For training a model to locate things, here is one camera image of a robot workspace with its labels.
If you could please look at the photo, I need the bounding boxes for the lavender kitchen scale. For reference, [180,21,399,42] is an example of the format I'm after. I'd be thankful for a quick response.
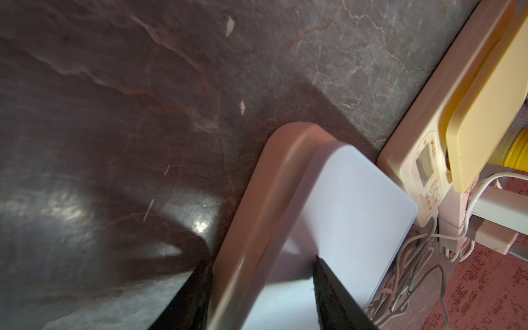
[208,122,418,329]

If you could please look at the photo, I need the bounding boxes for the grey thin cable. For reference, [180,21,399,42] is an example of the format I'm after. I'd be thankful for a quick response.
[364,214,450,330]

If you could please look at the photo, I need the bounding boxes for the pink power strip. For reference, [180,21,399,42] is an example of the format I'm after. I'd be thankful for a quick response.
[438,187,469,237]

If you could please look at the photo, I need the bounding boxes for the pink USB charger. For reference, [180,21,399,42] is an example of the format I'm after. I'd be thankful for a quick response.
[466,215,518,255]

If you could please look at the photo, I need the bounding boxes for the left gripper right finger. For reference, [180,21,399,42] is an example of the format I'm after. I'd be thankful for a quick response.
[313,256,378,330]

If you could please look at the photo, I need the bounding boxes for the white USB charger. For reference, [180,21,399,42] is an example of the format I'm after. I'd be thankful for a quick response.
[472,187,528,235]

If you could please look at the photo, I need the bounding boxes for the yellow pen cup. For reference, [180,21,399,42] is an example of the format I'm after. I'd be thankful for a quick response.
[488,126,527,172]

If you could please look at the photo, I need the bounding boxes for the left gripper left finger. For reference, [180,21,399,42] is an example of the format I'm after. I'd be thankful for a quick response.
[148,260,213,330]

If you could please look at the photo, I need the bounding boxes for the yellow kitchen scale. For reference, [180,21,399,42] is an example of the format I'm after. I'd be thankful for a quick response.
[378,1,527,227]

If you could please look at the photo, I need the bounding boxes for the white charging cable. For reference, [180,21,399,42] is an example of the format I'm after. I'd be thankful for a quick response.
[432,171,528,263]

